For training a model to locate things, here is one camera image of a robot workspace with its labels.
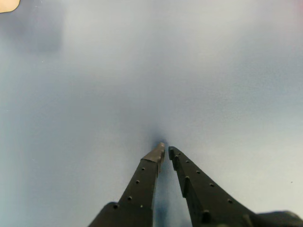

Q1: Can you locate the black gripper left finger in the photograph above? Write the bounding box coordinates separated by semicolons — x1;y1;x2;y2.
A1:
88;142;166;227

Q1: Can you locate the beige box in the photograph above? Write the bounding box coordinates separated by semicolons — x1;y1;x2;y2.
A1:
0;0;21;13

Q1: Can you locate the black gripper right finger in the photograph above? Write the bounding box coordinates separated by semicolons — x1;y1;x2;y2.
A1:
168;146;261;227

